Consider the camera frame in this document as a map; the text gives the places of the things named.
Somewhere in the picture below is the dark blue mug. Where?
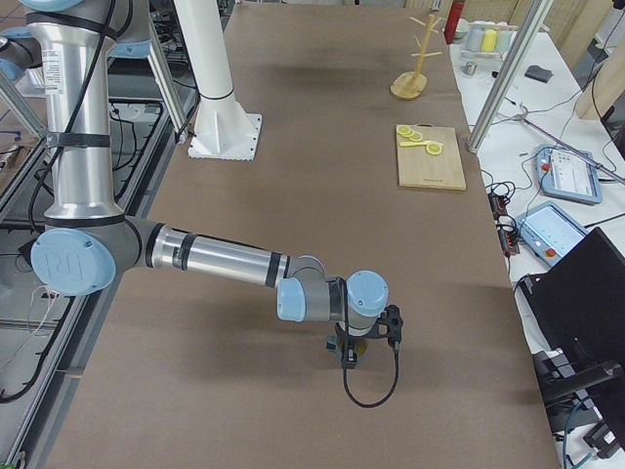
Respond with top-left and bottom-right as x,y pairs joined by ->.
352,341 -> 368,357

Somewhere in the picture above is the wooden cup rack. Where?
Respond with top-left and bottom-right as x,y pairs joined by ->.
390,14 -> 442,101

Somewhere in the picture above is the small steel cup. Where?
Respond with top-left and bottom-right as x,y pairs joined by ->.
462,61 -> 478,76

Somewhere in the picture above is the grey cup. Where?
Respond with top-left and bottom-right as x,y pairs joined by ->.
465,26 -> 484,52

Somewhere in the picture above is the yellow cup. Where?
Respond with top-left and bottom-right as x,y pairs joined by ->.
480,28 -> 497,52

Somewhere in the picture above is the light blue cup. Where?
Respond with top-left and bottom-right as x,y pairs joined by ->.
494,29 -> 514,54

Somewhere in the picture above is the bamboo cutting board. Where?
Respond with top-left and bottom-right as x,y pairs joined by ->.
396,125 -> 466,191

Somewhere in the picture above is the yellow plastic knife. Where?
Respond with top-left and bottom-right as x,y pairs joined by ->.
399,141 -> 431,148

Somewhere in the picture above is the lemon slice lower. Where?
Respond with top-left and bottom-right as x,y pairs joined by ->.
425,141 -> 443,155

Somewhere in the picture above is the lemon slice group upper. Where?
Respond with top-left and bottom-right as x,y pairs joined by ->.
396,125 -> 423,142

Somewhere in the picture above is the blue teach pendant near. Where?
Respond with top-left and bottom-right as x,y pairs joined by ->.
517,202 -> 588,267

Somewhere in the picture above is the blue teach pendant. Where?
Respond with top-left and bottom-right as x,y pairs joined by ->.
535,145 -> 603,205
517,202 -> 588,267

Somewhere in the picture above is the black monitor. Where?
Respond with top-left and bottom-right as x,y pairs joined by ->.
514,226 -> 625,426

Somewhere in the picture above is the blue teach pendant far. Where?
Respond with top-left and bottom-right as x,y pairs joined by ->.
535,145 -> 603,205

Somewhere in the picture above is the metal stand with rod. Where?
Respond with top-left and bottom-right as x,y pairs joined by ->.
498,107 -> 625,185

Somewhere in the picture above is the small black pad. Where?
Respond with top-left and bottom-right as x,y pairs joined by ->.
524,64 -> 553,83

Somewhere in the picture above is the red bottle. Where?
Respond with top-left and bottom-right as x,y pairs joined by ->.
443,0 -> 465,44

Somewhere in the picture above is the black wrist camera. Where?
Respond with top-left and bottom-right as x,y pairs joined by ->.
378,305 -> 403,351

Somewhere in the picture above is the white pedestal column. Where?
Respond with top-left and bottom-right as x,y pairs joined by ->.
175,0 -> 262,161

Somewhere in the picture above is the aluminium frame post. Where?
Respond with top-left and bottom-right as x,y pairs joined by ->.
467,0 -> 553,153

